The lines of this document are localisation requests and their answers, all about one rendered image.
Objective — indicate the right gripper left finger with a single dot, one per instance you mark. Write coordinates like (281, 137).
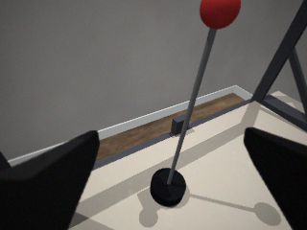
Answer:
(43, 192)

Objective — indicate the black and grey pole stand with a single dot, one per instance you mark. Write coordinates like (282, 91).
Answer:
(168, 185)

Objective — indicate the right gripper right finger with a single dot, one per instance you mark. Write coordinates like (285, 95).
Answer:
(282, 164)

